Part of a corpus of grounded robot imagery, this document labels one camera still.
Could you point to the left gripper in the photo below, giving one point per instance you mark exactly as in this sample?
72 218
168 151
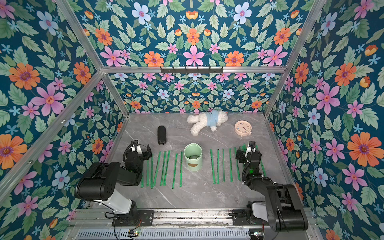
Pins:
144 154

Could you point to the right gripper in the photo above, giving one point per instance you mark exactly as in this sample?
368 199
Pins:
245 154

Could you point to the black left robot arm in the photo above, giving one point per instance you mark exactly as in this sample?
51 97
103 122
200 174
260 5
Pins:
98 184

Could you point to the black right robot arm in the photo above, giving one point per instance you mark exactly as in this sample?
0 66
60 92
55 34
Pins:
282 208

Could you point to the light green storage cup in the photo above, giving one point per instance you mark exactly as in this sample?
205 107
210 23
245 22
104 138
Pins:
193 154

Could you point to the black remote control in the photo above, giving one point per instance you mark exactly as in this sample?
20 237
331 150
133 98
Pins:
162 135

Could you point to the white plush teddy bear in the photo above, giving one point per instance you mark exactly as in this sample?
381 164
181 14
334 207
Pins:
212 120

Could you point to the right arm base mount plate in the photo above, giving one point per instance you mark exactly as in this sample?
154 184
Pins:
240 217

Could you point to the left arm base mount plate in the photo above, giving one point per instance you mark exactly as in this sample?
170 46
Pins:
144 217

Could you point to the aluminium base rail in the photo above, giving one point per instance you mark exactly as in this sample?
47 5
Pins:
215 217

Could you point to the white vented cable duct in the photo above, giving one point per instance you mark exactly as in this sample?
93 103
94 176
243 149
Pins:
164 234

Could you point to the black wall hook rack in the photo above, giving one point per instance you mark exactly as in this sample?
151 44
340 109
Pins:
191 70

